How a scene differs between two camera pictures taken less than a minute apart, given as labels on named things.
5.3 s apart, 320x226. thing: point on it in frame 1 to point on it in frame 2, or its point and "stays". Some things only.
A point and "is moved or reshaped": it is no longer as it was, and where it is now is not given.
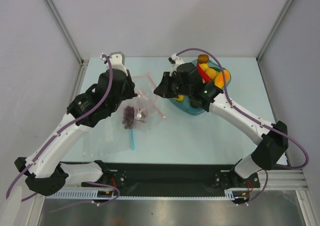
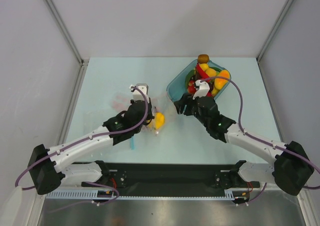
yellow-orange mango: (219, 80) stays
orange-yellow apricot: (211, 73) stays
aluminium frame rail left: (68, 36) stays
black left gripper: (131, 93) to (149, 116)
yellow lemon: (204, 66) stays
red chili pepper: (203, 74) stays
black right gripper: (167, 85) to (189, 106)
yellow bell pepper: (181, 98) is moved or reshaped
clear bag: (145, 113) is moved or reshaped
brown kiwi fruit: (203, 59) stays
